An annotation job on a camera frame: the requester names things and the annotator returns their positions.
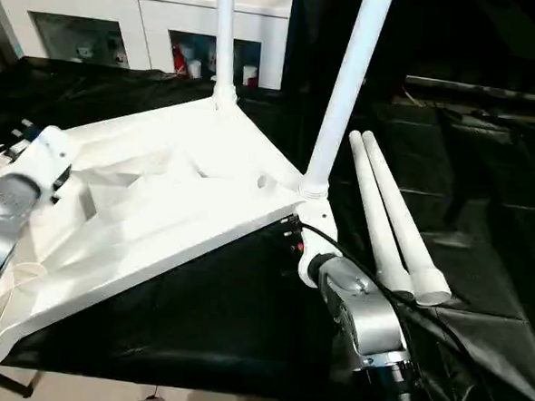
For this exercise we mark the white plastic table top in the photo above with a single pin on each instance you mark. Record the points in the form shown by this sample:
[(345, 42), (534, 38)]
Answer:
[(158, 203)]

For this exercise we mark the white plastic table leg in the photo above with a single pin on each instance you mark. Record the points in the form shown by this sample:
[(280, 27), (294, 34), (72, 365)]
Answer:
[(226, 39), (380, 216), (352, 87), (407, 223)]

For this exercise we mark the white cabinet with glass doors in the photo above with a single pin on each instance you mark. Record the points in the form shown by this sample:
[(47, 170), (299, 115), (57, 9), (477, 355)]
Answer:
[(133, 15)]

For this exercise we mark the black furniture with gold label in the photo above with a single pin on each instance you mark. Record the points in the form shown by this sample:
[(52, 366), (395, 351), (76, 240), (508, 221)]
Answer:
[(486, 41)]

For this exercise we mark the black mat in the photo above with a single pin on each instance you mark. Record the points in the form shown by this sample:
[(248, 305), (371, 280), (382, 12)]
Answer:
[(242, 326)]

